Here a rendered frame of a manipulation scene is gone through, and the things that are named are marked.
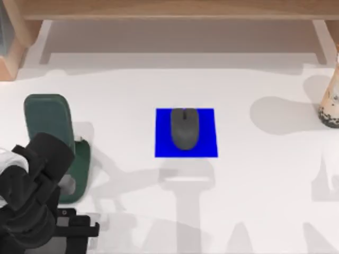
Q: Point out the wooden desk shelf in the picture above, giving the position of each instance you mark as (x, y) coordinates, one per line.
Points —
(169, 9)

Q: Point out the bubble tea cup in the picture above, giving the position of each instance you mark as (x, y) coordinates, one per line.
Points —
(330, 105)

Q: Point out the dark green stapler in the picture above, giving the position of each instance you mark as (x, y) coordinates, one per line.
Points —
(47, 116)

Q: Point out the blue mouse mat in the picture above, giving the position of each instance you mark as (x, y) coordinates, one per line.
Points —
(162, 132)

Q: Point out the dark grey computer mouse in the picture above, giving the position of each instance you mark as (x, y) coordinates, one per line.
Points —
(184, 132)

